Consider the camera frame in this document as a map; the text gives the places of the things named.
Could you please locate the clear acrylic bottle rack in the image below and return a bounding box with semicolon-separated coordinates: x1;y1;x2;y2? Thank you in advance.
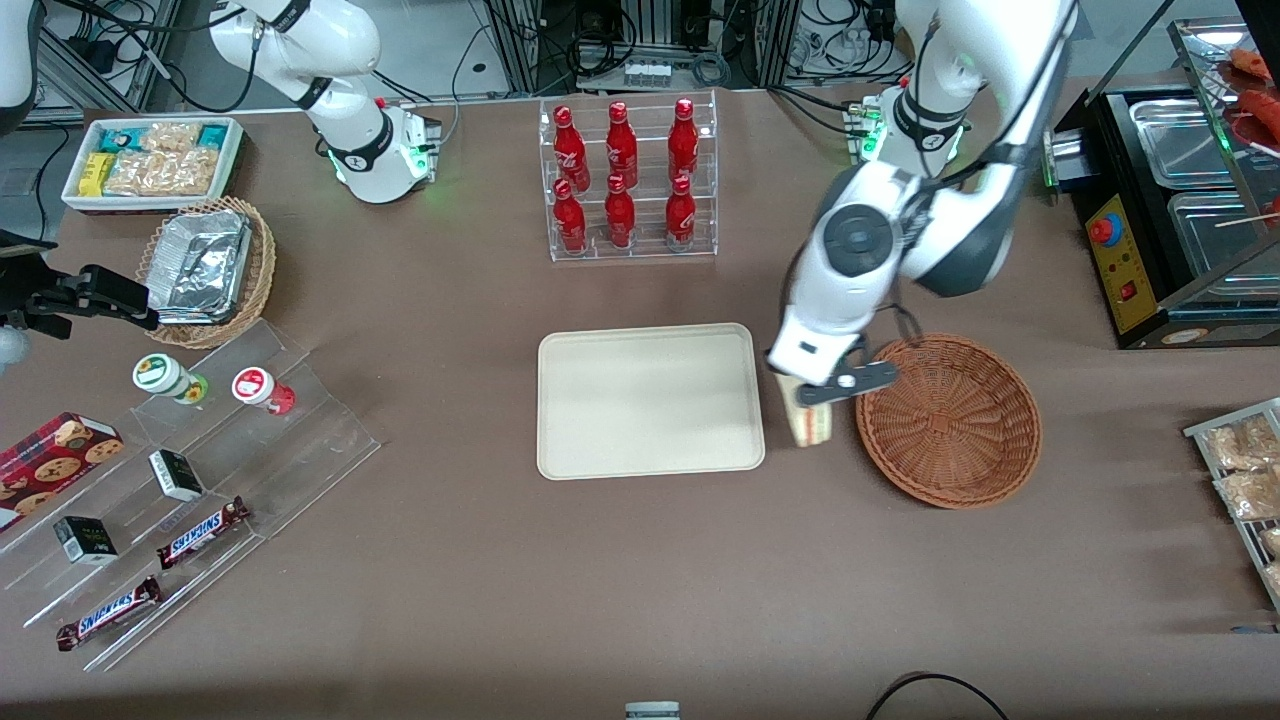
538;88;719;263

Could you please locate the clear bag of crackers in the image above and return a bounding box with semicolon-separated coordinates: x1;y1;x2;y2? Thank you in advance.
1205;415;1280;471
1213;465;1280;521

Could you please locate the black floor cable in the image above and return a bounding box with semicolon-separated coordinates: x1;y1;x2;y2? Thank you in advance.
865;672;1011;720

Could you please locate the small black carton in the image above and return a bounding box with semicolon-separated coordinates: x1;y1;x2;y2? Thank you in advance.
53;515;119;567
148;449;206;503

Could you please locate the triangular sandwich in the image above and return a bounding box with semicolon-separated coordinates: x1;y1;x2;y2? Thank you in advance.
783;372;837;448

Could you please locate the black hot dog roller machine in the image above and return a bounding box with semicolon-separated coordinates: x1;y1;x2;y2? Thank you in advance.
1042;18;1280;351

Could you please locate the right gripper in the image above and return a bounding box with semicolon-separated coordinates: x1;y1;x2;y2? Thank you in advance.
0;228;161;373

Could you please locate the white rectangular snack bin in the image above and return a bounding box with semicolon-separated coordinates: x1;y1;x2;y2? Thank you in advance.
62;117;246;216

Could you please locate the steel pan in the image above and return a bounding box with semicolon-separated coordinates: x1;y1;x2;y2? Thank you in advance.
1167;190;1280;301
1130;98;1239;191

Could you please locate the cream plastic tray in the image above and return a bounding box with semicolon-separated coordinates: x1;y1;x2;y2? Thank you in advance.
537;322;767;482

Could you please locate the Snickers chocolate bar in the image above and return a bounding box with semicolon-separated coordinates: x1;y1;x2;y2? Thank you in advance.
157;497;251;571
55;575;163;653

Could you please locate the red plaid cookie box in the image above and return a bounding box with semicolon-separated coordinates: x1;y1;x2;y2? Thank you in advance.
0;412;126;534

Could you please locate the red cola bottle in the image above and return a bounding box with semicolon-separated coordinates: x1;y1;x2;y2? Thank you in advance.
552;178;589;254
553;105;591;193
604;174;637;249
665;174;698;246
605;101;639;191
667;97;700;183

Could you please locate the clear bag of cookies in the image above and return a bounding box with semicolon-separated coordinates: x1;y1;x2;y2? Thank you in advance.
105;148;221;197
140;121;201;152

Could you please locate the stack of foil containers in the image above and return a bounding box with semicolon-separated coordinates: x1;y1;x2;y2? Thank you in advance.
148;208;253;326

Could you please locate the grey wire rack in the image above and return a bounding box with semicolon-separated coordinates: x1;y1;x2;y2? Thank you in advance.
1183;397;1280;613

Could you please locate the clear acrylic stepped shelf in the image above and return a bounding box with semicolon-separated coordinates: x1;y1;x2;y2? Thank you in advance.
0;318;383;673

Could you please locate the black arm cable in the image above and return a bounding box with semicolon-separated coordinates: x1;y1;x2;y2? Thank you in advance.
878;298;923;347

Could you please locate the light tan wicker basket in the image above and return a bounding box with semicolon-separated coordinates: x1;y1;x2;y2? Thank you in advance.
135;195;278;351

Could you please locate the green lid yogurt cup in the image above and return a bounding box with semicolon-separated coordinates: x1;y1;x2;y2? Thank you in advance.
132;353;209;406

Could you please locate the brown round wicker basket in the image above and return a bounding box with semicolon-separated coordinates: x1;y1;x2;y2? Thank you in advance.
855;333;1044;511

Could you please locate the red lid yogurt cup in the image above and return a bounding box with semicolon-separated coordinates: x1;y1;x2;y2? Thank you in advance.
232;366;297;417

